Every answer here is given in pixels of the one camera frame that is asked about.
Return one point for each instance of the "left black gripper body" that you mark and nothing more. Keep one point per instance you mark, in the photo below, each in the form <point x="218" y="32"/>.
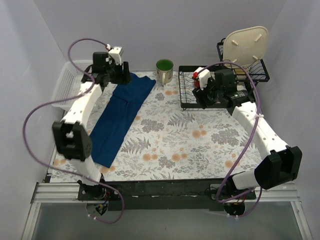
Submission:
<point x="121" y="75"/>

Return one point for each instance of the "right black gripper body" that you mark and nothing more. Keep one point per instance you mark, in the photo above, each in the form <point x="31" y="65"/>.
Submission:
<point x="203" y="92"/>

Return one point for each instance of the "blue t shirt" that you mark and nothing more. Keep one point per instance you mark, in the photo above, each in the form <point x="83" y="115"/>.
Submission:
<point x="112" y="126"/>

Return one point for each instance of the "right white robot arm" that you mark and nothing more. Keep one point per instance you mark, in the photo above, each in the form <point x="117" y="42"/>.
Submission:
<point x="280" y="163"/>

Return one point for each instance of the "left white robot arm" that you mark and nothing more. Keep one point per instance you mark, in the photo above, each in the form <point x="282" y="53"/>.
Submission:
<point x="70" y="134"/>

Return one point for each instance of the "green inside floral mug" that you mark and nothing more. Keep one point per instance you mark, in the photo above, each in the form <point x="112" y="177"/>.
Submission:
<point x="164" y="71"/>

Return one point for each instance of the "white plastic basket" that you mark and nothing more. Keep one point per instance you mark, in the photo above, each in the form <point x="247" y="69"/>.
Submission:
<point x="68" y="83"/>

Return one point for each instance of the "cream square plastic lid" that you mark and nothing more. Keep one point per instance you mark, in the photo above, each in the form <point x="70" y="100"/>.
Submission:
<point x="246" y="46"/>

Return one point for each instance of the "floral table mat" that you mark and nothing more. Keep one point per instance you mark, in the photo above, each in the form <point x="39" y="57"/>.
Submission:
<point x="165" y="142"/>

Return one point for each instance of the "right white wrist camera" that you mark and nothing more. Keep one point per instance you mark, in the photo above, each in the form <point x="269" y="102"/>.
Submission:
<point x="200" y="77"/>

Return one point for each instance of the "black wire dish rack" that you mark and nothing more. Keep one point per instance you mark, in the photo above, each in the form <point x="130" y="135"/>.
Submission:
<point x="237" y="87"/>

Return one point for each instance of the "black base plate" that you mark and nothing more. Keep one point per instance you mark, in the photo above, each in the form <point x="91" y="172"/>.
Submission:
<point x="155" y="194"/>

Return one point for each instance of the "aluminium frame rail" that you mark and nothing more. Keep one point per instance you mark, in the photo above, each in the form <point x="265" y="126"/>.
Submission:
<point x="68" y="193"/>

